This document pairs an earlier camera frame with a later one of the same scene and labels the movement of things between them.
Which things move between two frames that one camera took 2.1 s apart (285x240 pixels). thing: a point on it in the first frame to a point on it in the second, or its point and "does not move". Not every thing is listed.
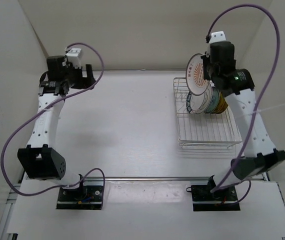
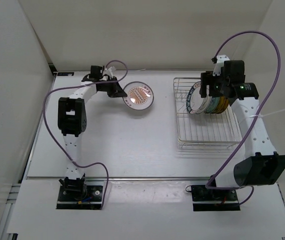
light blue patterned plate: (214, 101) does not move
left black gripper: (84, 82) to (116, 91)
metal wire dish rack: (210, 129) does not move
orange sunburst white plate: (194, 75) to (140, 95)
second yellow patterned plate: (225, 106) does not move
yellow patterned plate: (221, 103) does not move
